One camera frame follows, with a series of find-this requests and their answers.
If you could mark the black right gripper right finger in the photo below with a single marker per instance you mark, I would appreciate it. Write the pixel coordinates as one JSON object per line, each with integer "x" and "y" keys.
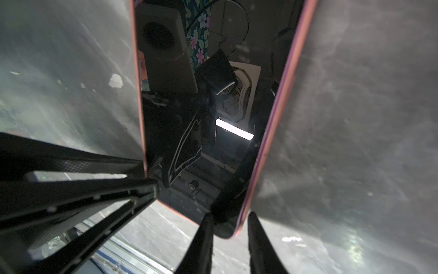
{"x": 263, "y": 258}

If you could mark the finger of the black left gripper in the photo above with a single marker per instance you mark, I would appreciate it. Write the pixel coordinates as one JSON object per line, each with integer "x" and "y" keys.
{"x": 32, "y": 213}

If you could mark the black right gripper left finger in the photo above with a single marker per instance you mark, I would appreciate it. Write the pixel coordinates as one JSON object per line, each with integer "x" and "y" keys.
{"x": 198, "y": 258}

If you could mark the pink phone case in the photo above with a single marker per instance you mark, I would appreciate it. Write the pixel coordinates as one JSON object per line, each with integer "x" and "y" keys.
{"x": 284, "y": 102}

